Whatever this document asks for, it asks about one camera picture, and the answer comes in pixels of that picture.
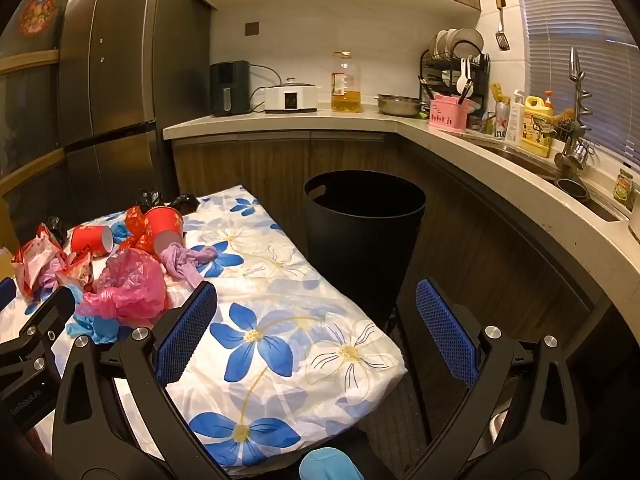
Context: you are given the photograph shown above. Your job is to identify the red and white wrapper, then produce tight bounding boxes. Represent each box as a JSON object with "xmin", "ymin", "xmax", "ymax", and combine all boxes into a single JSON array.
[{"xmin": 11, "ymin": 224, "xmax": 69, "ymax": 302}]

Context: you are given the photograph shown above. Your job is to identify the cooking oil bottle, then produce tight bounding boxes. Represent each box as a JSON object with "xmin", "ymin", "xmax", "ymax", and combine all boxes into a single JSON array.
[{"xmin": 330, "ymin": 51, "xmax": 362, "ymax": 114}]

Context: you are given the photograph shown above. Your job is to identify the red patterned wrapper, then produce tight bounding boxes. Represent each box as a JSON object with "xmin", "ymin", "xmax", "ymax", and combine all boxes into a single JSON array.
[{"xmin": 124, "ymin": 206, "xmax": 152, "ymax": 252}]

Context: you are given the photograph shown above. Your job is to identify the red door decoration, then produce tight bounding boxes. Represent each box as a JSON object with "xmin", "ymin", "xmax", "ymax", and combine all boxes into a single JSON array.
[{"xmin": 19, "ymin": 0, "xmax": 60, "ymax": 39}]

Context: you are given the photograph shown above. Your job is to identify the small glass jar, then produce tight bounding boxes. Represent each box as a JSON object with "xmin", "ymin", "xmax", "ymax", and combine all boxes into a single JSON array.
[{"xmin": 614, "ymin": 169, "xmax": 635, "ymax": 206}]

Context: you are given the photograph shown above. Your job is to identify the black power cable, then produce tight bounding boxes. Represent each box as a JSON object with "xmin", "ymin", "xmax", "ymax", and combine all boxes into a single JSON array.
[{"xmin": 250, "ymin": 64, "xmax": 285, "ymax": 112}]

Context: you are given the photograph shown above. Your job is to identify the white plastic spoon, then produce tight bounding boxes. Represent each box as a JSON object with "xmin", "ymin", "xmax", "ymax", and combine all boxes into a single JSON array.
[{"xmin": 457, "ymin": 57, "xmax": 474, "ymax": 94}]

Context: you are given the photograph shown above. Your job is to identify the grey refrigerator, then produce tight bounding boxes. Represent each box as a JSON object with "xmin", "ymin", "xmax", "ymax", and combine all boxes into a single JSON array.
[{"xmin": 57, "ymin": 0, "xmax": 214, "ymax": 222}]

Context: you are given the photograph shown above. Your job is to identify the wooden base cabinet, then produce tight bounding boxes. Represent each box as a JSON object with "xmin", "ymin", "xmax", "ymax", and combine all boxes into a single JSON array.
[{"xmin": 163, "ymin": 105, "xmax": 640, "ymax": 411}]

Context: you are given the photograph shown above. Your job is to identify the pink utensil basket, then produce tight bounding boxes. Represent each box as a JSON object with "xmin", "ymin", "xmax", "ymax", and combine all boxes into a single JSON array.
[{"xmin": 428, "ymin": 93, "xmax": 469, "ymax": 134}]

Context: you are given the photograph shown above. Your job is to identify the small red wrapper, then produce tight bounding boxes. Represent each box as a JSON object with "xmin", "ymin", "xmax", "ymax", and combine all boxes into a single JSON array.
[{"xmin": 55, "ymin": 252, "xmax": 94, "ymax": 292}]

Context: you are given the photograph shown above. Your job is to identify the wooden glass door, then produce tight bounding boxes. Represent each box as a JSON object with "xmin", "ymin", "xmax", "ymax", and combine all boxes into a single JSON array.
[{"xmin": 0, "ymin": 0, "xmax": 77, "ymax": 272}]

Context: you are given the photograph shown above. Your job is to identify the white squeeze bottle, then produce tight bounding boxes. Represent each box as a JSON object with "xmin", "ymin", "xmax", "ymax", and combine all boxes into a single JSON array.
[{"xmin": 504, "ymin": 90, "xmax": 526, "ymax": 145}]

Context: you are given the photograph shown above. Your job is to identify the steel bowl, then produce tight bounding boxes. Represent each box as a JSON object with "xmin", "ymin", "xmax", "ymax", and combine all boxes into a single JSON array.
[{"xmin": 376, "ymin": 93, "xmax": 426, "ymax": 118}]

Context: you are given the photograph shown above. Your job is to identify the black dish rack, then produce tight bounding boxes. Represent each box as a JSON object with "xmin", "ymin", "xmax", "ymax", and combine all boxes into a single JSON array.
[{"xmin": 419, "ymin": 27, "xmax": 491, "ymax": 117}]

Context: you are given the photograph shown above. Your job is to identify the black air fryer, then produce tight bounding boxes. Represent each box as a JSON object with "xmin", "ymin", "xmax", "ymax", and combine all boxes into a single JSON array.
[{"xmin": 210, "ymin": 60, "xmax": 252, "ymax": 117}]

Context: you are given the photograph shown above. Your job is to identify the purple glove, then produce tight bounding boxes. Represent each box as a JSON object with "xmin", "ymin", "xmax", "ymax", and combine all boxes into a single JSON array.
[{"xmin": 160, "ymin": 242, "xmax": 222, "ymax": 287}]

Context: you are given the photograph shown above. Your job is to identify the white electric cooker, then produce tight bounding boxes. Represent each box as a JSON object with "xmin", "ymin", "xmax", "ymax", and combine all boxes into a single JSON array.
[{"xmin": 263, "ymin": 77, "xmax": 321, "ymax": 114}]

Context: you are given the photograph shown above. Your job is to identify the hanging metal spatula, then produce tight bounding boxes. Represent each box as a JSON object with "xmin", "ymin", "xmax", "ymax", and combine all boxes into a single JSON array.
[{"xmin": 495, "ymin": 0, "xmax": 511, "ymax": 52}]

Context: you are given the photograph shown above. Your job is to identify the steel faucet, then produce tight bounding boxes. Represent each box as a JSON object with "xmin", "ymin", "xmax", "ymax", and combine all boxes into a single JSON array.
[{"xmin": 554, "ymin": 47, "xmax": 601, "ymax": 172}]

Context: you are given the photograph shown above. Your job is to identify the black trash bin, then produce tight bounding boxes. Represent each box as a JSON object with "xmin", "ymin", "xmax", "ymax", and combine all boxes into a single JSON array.
[{"xmin": 303, "ymin": 170, "xmax": 427, "ymax": 332}]

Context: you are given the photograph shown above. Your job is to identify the red paper cup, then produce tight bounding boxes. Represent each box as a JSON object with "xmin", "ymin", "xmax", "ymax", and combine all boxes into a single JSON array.
[
  {"xmin": 70, "ymin": 225, "xmax": 114, "ymax": 259},
  {"xmin": 144, "ymin": 205, "xmax": 186, "ymax": 254}
]

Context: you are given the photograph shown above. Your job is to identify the steel sink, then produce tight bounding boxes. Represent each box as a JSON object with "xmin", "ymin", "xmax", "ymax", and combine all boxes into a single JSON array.
[{"xmin": 465, "ymin": 132, "xmax": 622, "ymax": 222}]

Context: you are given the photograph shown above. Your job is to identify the pink plastic bag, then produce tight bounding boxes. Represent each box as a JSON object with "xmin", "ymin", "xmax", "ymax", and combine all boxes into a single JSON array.
[{"xmin": 75, "ymin": 247, "xmax": 169, "ymax": 322}]

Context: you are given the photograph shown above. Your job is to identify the yellow detergent bottle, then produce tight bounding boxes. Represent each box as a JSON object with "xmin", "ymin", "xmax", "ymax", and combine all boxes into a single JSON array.
[{"xmin": 520, "ymin": 91, "xmax": 555, "ymax": 159}]

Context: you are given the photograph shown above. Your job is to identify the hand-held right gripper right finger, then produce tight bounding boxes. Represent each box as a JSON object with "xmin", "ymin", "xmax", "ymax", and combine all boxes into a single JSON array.
[{"xmin": 400, "ymin": 278, "xmax": 586, "ymax": 480}]

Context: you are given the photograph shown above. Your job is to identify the black plastic bag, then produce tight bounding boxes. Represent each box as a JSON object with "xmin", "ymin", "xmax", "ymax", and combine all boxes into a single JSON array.
[
  {"xmin": 42, "ymin": 216, "xmax": 69, "ymax": 249},
  {"xmin": 139, "ymin": 187, "xmax": 202, "ymax": 217}
]

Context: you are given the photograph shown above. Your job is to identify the window blinds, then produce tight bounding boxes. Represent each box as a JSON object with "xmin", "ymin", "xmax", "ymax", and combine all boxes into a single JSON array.
[{"xmin": 515, "ymin": 0, "xmax": 640, "ymax": 172}]

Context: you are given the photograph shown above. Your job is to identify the green beer can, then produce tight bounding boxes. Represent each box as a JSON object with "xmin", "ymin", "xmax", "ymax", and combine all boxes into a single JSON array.
[{"xmin": 494, "ymin": 101, "xmax": 512, "ymax": 142}]

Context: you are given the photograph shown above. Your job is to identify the sponge holder with scrubber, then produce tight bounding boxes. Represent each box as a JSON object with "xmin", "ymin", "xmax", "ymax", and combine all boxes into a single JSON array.
[{"xmin": 552, "ymin": 107, "xmax": 587, "ymax": 142}]

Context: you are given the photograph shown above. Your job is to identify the metal sink strainer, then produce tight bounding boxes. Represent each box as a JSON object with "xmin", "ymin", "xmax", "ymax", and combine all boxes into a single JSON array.
[{"xmin": 555, "ymin": 177, "xmax": 589, "ymax": 202}]

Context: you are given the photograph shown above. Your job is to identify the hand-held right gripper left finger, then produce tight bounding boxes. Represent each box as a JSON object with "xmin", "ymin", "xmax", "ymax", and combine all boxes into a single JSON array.
[{"xmin": 51, "ymin": 280, "xmax": 237, "ymax": 480}]

